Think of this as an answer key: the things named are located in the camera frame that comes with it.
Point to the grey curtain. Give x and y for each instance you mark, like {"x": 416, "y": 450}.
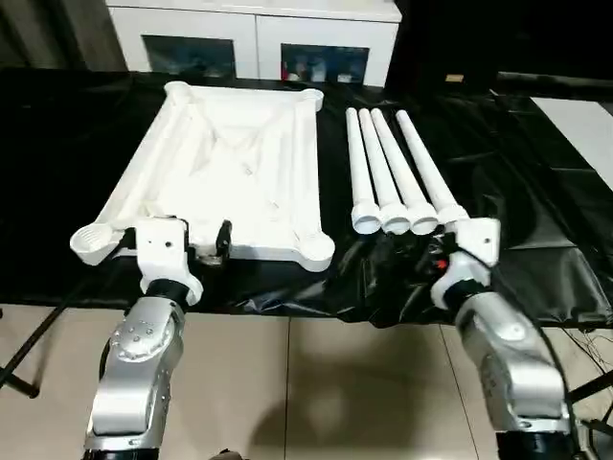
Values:
{"x": 48, "y": 33}

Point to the white plastic table top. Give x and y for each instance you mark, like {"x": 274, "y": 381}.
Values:
{"x": 215, "y": 167}

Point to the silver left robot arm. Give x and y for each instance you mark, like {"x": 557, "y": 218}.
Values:
{"x": 139, "y": 364}

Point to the white plastic table leg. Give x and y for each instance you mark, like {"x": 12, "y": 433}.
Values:
{"x": 380, "y": 167}
{"x": 428, "y": 167}
{"x": 400, "y": 167}
{"x": 360, "y": 167}

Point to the black tripod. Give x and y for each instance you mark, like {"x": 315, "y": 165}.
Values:
{"x": 29, "y": 389}
{"x": 594, "y": 384}

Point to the white flat board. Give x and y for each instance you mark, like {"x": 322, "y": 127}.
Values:
{"x": 574, "y": 129}

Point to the small tan box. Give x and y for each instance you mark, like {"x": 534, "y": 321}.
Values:
{"x": 453, "y": 77}

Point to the white sideboard with glass doors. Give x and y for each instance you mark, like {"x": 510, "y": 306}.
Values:
{"x": 258, "y": 29}

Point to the black plastic cover mat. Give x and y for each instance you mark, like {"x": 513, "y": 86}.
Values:
{"x": 527, "y": 215}

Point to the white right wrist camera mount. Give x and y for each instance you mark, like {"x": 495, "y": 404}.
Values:
{"x": 474, "y": 259}

